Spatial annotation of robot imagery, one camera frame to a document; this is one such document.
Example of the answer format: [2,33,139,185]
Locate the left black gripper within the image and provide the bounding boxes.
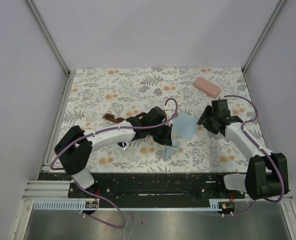
[149,120,173,146]

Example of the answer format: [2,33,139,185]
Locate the light blue cleaning cloth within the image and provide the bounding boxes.
[164,113,199,161]

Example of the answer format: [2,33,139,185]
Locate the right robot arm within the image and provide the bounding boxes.
[197,99,289,203]

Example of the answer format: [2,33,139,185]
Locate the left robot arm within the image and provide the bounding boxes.
[50,116,173,198]

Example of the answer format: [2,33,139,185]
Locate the pink glasses case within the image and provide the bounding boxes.
[193,77,222,99]

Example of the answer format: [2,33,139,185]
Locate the floral table mat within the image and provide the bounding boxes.
[58,67,255,173]

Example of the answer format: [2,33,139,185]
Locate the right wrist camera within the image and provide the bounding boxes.
[211,99,231,121]

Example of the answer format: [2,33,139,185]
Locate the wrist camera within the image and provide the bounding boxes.
[211,99,231,121]
[126,106,167,132]

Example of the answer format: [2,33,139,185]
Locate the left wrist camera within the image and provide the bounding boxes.
[126,106,167,132]

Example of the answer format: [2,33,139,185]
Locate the white frame sunglasses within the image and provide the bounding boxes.
[117,141,130,151]

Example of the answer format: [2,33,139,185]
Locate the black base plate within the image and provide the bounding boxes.
[37,171,254,210]

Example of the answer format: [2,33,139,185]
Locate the white slotted cable duct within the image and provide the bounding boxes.
[33,199,235,211]

